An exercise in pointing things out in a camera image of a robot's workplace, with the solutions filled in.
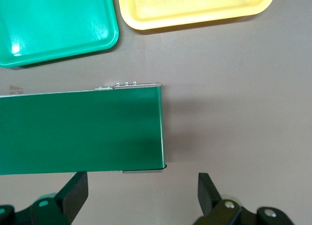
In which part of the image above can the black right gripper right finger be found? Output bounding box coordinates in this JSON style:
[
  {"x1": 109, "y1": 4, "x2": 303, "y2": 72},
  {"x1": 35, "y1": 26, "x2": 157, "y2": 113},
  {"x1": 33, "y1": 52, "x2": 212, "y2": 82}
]
[{"x1": 195, "y1": 172, "x2": 294, "y2": 225}]

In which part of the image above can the yellow plastic tray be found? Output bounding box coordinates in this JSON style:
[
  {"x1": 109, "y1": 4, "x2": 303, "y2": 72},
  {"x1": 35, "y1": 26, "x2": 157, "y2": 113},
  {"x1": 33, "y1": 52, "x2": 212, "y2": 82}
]
[{"x1": 117, "y1": 0, "x2": 276, "y2": 31}]

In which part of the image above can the green conveyor belt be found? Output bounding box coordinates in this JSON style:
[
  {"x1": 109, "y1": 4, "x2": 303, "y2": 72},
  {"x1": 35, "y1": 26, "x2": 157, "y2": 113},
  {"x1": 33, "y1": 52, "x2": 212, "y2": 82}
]
[{"x1": 0, "y1": 82, "x2": 169, "y2": 176}]

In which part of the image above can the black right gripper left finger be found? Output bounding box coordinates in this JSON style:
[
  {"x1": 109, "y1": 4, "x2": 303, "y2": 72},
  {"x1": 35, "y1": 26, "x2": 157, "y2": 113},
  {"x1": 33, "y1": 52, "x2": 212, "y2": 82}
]
[{"x1": 0, "y1": 171, "x2": 89, "y2": 225}]

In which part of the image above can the green plastic tray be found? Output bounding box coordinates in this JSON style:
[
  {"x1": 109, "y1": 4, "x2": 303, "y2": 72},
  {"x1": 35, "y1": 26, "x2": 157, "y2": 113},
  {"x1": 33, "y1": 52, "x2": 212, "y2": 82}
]
[{"x1": 0, "y1": 0, "x2": 119, "y2": 69}]

